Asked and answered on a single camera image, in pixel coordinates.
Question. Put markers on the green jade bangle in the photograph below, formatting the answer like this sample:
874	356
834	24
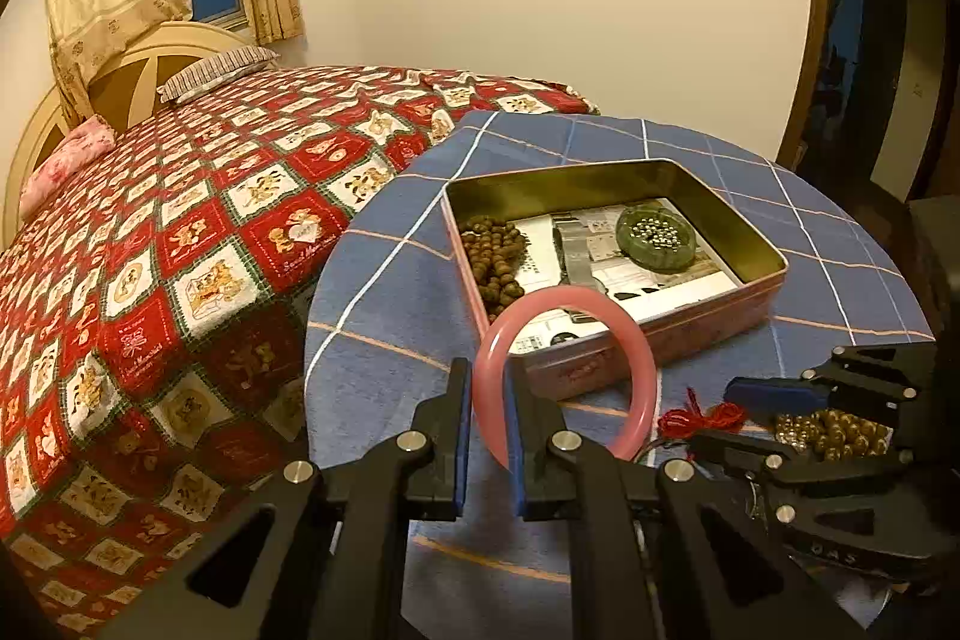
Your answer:
666	262

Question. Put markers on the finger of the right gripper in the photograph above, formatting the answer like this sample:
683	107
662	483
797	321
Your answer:
738	456
874	379

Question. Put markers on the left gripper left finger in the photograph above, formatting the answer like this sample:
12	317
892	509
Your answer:
320	552

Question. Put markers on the small silver bead strand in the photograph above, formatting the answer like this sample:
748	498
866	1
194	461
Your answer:
657	232

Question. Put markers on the silver watch band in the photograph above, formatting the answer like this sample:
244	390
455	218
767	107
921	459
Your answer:
573	236

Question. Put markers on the pink pillow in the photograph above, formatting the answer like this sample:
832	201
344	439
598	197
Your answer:
83	145

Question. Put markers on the blue plaid tablecloth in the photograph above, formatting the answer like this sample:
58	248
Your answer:
389	315

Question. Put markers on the red tassel knot charm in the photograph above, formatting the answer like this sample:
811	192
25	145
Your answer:
691	418

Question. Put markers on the striped pillow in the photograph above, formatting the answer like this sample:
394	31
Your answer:
214	71

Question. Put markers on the brown wooden door frame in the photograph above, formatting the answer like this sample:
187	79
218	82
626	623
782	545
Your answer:
814	10

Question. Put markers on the red patchwork bedspread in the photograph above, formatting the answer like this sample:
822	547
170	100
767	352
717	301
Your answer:
153	313

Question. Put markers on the pink metal tin box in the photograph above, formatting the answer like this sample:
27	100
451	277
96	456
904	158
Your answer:
482	212

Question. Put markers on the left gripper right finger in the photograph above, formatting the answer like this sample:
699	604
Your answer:
658	552

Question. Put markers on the printed paper card in tin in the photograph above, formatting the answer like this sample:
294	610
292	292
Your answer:
646	296

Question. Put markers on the cream wooden headboard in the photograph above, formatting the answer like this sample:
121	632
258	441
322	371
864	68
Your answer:
123	93

